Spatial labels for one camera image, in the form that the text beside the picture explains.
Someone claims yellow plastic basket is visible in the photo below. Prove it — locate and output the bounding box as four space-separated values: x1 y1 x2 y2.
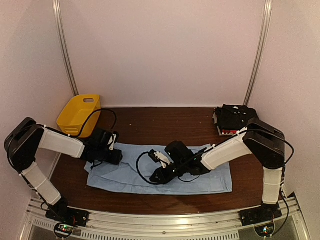
56 94 101 136

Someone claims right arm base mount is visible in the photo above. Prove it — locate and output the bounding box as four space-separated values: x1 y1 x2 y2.
239 206 282 226

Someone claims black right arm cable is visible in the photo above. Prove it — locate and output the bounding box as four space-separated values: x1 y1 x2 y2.
135 149 203 186

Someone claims black folded button shirt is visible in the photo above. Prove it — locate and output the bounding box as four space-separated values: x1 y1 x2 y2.
212 104 259 131

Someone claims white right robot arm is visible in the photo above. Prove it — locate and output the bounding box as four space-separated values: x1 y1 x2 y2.
149 118 286 221

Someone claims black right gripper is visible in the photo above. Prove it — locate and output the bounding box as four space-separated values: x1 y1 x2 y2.
150 160 188 185

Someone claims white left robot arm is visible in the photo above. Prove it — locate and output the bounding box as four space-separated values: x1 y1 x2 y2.
4 117 123 222

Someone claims aluminium front rail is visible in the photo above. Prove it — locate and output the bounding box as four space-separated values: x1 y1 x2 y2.
18 197 311 240

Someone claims aluminium corner post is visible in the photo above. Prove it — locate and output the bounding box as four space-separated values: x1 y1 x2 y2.
243 0 273 106
52 0 79 96

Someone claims light blue long sleeve shirt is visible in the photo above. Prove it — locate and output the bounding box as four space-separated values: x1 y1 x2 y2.
84 143 233 196

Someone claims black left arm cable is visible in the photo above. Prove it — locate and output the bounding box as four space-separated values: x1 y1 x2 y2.
69 108 118 138

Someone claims red black plaid folded shirt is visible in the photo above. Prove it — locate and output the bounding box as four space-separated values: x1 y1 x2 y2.
217 128 238 136

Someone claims aluminium right corner post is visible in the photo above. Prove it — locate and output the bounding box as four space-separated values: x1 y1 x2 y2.
243 0 273 106

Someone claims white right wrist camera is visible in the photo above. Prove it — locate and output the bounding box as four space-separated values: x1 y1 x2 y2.
148 149 172 169

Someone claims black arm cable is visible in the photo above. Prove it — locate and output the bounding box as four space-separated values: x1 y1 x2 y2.
69 108 118 138
135 149 203 186

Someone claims aluminium left corner post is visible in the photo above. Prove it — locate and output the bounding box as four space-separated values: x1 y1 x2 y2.
52 0 79 96

